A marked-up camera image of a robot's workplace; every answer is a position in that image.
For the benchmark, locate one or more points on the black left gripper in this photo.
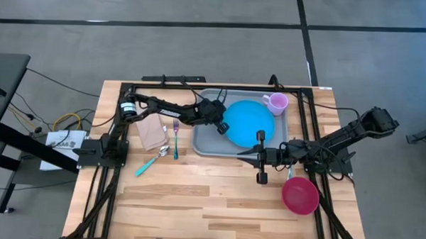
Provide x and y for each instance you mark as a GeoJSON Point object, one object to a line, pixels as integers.
{"type": "Point", "coordinates": [211, 112]}

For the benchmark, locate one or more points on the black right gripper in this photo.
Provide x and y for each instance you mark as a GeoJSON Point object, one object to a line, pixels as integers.
{"type": "Point", "coordinates": [272, 156]}

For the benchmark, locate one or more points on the blue round plate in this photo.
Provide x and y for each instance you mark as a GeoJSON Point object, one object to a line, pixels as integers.
{"type": "Point", "coordinates": [248, 122]}

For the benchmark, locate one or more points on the iridescent blue purple fork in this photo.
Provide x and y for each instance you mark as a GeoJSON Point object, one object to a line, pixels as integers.
{"type": "Point", "coordinates": [175, 139]}

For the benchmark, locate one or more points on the lilac mug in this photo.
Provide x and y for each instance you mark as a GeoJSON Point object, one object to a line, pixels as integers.
{"type": "Point", "coordinates": [278, 102]}

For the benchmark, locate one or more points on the beige napkin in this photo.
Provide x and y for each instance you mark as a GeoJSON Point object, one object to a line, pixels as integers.
{"type": "Point", "coordinates": [152, 131]}

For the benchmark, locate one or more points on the pink bowl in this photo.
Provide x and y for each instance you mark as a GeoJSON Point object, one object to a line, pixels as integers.
{"type": "Point", "coordinates": [300, 196]}

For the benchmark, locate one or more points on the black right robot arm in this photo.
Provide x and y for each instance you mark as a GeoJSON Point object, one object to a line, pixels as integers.
{"type": "Point", "coordinates": [340, 138]}

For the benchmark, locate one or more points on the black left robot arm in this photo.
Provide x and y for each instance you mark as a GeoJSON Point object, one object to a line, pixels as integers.
{"type": "Point", "coordinates": [163, 109]}

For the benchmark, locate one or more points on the grey plastic tray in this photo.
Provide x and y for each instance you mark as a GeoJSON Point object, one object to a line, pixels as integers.
{"type": "Point", "coordinates": [206, 144]}

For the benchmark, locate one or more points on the black mounting bar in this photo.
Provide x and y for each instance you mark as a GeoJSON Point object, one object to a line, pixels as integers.
{"type": "Point", "coordinates": [173, 78]}

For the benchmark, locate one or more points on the white printed paper box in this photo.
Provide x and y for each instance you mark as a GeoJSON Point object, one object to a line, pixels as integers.
{"type": "Point", "coordinates": [61, 142]}

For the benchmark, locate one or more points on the grey stand foot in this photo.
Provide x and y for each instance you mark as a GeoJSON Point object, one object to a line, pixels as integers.
{"type": "Point", "coordinates": [423, 135]}

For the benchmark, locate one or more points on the dark grey desk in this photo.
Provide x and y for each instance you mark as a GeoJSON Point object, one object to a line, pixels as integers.
{"type": "Point", "coordinates": [5, 76]}

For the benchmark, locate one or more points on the black metal table frame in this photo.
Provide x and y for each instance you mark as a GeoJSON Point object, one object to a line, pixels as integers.
{"type": "Point", "coordinates": [217, 87]}

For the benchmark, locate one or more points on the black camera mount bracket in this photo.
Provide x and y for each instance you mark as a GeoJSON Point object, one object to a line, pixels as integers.
{"type": "Point", "coordinates": [273, 80]}

